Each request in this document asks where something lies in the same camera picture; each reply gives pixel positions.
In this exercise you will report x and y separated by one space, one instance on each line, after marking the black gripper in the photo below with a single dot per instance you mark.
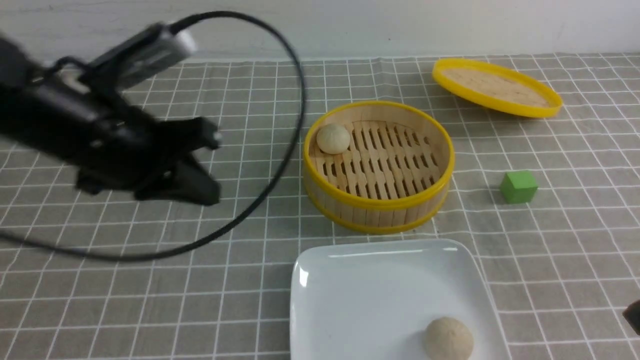
118 147

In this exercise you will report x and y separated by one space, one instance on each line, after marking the steamed bun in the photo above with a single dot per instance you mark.
447 338
333 139

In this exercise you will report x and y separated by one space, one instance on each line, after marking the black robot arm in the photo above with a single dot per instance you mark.
18 72

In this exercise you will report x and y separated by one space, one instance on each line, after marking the white square plate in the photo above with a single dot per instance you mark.
374 301

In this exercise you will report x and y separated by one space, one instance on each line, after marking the yellow rimmed bamboo steamer basket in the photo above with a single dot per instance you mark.
395 175

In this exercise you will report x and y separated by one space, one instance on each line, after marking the yellow rimmed bamboo steamer lid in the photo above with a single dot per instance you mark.
497 88

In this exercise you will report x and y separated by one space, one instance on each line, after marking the green wooden cube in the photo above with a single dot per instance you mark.
518 187

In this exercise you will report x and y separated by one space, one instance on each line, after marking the grey checked tablecloth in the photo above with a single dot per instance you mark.
560 268

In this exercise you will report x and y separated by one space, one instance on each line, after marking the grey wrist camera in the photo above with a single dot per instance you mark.
144 55

